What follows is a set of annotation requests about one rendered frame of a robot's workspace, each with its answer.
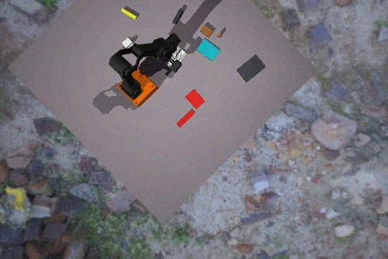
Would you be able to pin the cyan flat rectangular plate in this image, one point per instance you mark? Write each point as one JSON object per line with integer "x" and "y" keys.
{"x": 208, "y": 50}

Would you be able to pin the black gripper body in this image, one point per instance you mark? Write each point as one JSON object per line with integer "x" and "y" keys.
{"x": 175, "y": 64}

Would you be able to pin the red flat square plate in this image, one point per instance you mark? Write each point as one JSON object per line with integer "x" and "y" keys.
{"x": 195, "y": 99}

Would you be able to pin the red flat bar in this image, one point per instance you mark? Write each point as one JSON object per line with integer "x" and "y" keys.
{"x": 185, "y": 118}

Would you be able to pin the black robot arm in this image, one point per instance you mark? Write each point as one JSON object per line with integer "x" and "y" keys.
{"x": 160, "y": 48}

